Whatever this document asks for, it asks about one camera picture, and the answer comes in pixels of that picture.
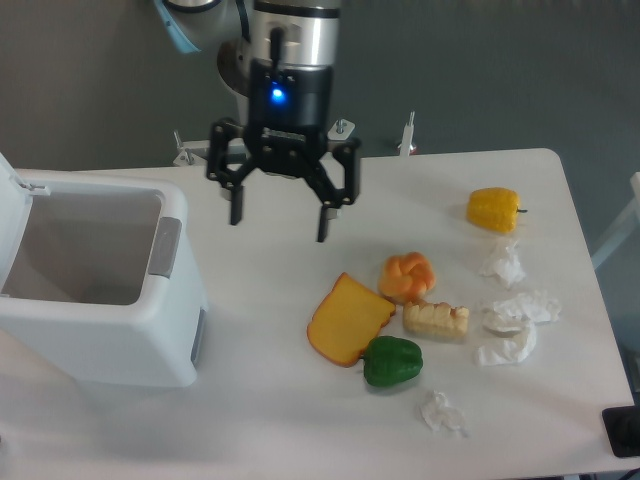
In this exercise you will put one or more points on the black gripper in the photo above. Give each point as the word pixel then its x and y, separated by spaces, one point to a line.
pixel 287 120

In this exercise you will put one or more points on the white trash can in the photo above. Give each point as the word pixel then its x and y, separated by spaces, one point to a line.
pixel 99 278

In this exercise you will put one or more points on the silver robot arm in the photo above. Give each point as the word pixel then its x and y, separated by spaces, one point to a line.
pixel 304 35

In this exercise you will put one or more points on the toy bread slice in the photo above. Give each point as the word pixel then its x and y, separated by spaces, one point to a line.
pixel 347 320

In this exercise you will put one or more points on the orange knotted toy bun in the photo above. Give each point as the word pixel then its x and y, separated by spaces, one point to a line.
pixel 406 277

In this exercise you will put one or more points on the green toy bell pepper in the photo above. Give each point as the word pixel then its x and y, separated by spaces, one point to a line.
pixel 389 361

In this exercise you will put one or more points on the pale toy bread loaf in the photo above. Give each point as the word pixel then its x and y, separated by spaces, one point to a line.
pixel 439 320

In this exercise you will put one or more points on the yellow toy bell pepper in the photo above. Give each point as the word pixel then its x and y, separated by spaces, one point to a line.
pixel 495 208

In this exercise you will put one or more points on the crumpled white tissue upper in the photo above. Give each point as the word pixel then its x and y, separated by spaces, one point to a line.
pixel 504 263

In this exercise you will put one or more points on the crumpled white tissue middle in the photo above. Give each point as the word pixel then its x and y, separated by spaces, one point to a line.
pixel 536 306

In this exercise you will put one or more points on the small crumpled white tissue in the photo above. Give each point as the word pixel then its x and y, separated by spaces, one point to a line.
pixel 437 413

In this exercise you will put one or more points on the crumpled white tissue lower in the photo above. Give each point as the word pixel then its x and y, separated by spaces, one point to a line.
pixel 512 341

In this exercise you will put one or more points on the white furniture at right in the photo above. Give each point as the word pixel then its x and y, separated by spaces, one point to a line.
pixel 625 223

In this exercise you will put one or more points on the black device at edge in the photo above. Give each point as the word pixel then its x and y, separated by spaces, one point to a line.
pixel 622 428

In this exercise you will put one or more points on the white post with red base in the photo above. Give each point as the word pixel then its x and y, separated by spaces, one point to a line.
pixel 407 146

